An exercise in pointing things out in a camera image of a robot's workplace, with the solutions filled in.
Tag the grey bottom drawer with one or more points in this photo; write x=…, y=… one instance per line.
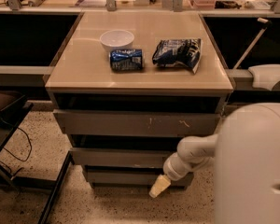
x=120, y=176

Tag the black metal cart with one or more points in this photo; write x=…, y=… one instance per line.
x=13, y=109

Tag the grey drawer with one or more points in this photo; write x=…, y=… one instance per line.
x=120, y=176
x=119, y=157
x=131, y=123

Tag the blue soda can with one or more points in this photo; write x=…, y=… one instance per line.
x=126, y=60

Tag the grey top drawer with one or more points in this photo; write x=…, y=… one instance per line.
x=131, y=123

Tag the blue chip bag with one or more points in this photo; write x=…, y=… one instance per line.
x=178, y=53

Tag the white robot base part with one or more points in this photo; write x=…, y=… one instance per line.
x=265, y=76

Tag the beige top drawer cabinet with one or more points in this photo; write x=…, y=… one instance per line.
x=83, y=80

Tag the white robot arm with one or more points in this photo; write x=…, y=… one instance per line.
x=246, y=155

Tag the black bar on floor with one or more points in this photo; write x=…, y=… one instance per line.
x=57, y=184

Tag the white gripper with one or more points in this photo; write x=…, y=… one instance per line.
x=171, y=168

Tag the white ceramic bowl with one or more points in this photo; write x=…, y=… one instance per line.
x=116, y=39

